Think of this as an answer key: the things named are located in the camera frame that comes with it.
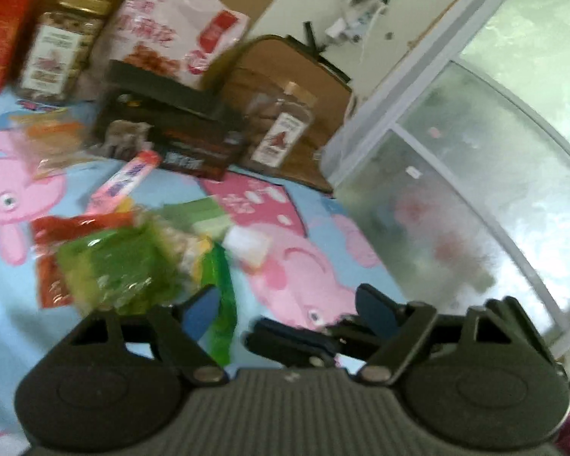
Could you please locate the red gift box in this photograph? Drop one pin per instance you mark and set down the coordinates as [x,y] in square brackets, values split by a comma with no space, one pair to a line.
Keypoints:
[2,28]

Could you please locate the narrow green snack packet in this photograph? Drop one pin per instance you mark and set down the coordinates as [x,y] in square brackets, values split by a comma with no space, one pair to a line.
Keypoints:
[221,304]

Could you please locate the red snack packet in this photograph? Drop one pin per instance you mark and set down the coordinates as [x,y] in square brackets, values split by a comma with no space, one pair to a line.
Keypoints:
[50,247]

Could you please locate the small white snack packet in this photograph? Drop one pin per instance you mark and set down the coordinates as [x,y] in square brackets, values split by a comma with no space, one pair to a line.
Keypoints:
[247,244]

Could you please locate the clear orange snack packet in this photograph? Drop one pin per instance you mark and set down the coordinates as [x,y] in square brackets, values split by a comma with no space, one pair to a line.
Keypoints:
[47,140]

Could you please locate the dark sheep print box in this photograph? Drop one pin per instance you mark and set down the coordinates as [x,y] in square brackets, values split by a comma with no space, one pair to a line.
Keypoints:
[180,133]

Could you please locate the clear nut snack packet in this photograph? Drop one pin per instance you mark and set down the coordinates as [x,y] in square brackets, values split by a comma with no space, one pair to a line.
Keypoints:
[190,251]

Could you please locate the clear jar red label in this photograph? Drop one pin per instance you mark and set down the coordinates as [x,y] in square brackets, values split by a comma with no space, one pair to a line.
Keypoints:
[282,130]

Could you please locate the pink twist snack bag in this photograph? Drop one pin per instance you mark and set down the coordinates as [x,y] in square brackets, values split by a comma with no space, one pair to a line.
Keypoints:
[171,23]

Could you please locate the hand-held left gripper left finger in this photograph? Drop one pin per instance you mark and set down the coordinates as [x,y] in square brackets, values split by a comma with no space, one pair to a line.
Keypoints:
[200,316]

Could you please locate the cartoon pig printed bedsheet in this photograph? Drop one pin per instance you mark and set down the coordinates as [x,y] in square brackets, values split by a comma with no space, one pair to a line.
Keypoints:
[9,332]

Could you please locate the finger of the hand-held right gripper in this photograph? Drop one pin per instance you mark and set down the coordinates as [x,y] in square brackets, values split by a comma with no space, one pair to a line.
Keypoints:
[285,344]

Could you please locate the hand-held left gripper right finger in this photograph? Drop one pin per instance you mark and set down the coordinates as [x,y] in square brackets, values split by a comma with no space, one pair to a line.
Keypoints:
[374,308]

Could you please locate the frosted glass window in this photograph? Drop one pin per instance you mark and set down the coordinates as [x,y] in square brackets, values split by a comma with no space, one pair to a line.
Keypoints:
[479,161]

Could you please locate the light green snack packet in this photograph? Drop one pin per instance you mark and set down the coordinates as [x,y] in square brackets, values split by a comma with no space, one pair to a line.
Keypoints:
[199,213]

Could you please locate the pink stick snack packet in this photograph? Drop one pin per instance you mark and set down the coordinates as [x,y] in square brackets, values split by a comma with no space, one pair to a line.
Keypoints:
[123,180]

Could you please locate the gold lid nut jar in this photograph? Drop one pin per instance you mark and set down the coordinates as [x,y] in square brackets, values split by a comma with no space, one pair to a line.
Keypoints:
[57,52]

